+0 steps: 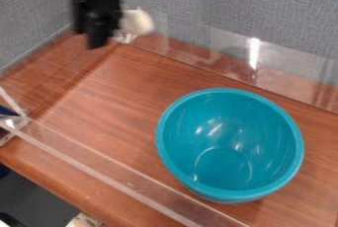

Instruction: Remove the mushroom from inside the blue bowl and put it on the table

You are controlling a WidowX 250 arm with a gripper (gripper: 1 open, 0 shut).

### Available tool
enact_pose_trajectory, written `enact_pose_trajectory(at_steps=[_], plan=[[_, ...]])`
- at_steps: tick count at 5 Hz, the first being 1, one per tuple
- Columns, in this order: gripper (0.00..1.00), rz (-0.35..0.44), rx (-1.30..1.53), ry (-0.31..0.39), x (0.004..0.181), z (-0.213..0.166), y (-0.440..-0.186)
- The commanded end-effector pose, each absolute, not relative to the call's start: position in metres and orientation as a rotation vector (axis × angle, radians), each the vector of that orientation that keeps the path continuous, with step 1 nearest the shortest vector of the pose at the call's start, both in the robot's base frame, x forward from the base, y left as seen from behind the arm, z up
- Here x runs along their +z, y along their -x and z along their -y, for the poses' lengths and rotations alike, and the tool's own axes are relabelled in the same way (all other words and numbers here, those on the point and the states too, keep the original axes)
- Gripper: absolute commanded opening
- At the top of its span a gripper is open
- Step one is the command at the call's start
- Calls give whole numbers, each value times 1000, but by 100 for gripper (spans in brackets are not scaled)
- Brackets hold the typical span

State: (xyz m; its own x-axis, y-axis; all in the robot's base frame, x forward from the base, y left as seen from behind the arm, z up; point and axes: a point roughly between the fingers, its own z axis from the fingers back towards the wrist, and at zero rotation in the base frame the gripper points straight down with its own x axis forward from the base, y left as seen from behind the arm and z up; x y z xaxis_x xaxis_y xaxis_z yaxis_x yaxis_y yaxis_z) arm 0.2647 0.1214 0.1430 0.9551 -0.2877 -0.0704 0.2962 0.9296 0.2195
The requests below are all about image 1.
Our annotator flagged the clear acrylic left bracket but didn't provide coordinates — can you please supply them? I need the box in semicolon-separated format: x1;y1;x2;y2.
0;87;29;147

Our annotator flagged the clear acrylic back barrier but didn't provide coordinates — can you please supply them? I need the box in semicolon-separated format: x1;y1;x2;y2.
128;12;338;114

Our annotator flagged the clear acrylic barrier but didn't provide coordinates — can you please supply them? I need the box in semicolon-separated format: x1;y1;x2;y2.
128;12;338;114
0;116;249;227
0;7;69;72

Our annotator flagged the plush mushroom with brown cap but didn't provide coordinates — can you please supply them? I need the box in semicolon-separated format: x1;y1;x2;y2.
118;8;154;36

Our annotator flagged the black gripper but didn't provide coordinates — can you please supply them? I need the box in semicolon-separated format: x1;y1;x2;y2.
70;0;121;49

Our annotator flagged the clear acrylic left barrier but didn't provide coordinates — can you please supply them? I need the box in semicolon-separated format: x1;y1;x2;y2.
0;7;69;72

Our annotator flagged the clear acrylic front barrier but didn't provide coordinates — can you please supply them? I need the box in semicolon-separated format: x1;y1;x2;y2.
0;116;249;227

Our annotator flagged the blue plastic bowl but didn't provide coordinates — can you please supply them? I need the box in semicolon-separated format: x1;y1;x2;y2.
156;88;304;204

